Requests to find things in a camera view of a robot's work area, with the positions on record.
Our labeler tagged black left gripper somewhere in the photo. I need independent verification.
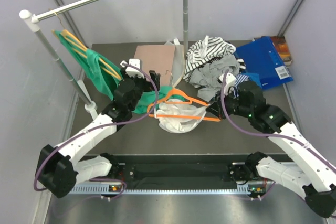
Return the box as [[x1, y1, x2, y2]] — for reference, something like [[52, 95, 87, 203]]
[[121, 68, 160, 111]]

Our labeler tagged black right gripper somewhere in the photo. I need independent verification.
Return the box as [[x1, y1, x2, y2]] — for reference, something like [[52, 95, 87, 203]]
[[206, 87, 253, 120]]

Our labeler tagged orange clothes hanger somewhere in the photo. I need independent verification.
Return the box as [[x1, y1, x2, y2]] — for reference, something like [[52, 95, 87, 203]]
[[147, 85, 220, 122]]

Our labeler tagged white tank top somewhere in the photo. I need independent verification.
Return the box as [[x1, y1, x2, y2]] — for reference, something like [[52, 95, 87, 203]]
[[155, 98, 206, 134]]

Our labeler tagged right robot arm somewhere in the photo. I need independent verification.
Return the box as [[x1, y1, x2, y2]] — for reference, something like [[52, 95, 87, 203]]
[[207, 81, 335, 219]]

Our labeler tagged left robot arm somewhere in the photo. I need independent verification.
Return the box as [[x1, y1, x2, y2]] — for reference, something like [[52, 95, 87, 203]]
[[33, 66, 160, 198]]

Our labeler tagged green tank top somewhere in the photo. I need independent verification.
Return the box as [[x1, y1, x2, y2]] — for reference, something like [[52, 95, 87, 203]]
[[52, 29, 172, 114]]

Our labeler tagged yellow clothes hanger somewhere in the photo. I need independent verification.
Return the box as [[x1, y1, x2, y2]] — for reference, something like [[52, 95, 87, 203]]
[[51, 10, 123, 81]]

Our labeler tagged grey shirt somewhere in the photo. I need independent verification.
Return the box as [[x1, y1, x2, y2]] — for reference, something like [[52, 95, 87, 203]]
[[188, 55, 240, 102]]

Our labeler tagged blue striped shirt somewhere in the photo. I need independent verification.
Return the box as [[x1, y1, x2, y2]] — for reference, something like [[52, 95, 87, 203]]
[[235, 73, 250, 87]]

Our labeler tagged blue cloth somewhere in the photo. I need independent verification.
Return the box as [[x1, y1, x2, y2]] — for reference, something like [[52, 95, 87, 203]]
[[244, 72, 262, 87]]

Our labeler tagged striped black white shirt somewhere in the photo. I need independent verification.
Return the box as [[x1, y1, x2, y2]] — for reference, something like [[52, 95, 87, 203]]
[[183, 36, 236, 81]]

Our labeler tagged blue folder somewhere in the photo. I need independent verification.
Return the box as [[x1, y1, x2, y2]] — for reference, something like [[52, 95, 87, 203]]
[[234, 37, 293, 90]]

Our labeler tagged silver clothes rack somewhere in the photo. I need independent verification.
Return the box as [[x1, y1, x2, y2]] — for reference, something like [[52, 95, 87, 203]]
[[18, 0, 190, 120]]

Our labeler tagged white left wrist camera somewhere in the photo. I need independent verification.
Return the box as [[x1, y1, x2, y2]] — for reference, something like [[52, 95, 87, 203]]
[[120, 58, 144, 79]]

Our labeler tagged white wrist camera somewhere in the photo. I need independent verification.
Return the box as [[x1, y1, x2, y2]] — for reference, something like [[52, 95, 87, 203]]
[[120, 58, 144, 79], [218, 72, 236, 89]]

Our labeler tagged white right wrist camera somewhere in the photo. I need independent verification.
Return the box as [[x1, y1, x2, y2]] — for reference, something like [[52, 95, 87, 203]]
[[218, 72, 236, 89]]

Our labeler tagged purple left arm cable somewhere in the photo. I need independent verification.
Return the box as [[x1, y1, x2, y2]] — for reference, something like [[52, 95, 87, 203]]
[[33, 63, 160, 201]]

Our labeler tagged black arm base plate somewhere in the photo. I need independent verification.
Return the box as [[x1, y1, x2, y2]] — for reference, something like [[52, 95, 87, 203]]
[[112, 152, 266, 182]]

